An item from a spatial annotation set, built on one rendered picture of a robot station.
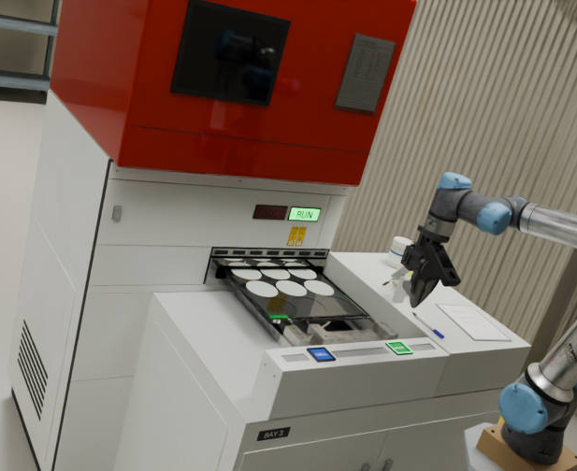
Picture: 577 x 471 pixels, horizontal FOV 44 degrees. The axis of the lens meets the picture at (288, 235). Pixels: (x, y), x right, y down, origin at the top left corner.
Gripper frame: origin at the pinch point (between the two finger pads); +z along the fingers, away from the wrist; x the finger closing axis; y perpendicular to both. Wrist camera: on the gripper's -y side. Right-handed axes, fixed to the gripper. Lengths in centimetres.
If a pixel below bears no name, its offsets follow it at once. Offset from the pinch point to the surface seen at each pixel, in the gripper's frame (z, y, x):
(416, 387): 23.7, -4.3, -6.8
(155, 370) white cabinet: 47, 45, 46
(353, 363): 13.9, -3.7, 18.4
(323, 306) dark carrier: 20.2, 33.9, 0.9
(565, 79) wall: -54, 137, -204
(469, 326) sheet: 13.1, 7.6, -34.5
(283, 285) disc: 20, 47, 8
